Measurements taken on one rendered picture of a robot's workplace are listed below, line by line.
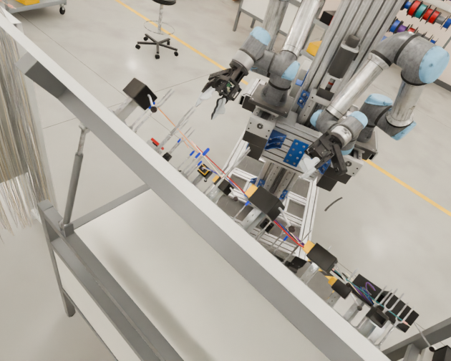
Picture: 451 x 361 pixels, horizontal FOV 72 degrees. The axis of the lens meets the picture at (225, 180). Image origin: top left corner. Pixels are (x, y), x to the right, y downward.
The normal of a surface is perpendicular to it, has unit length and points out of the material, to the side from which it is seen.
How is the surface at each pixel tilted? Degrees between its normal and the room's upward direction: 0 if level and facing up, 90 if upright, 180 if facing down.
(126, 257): 0
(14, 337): 0
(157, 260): 0
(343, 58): 90
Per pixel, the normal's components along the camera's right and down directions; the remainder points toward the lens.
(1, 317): 0.26, -0.68
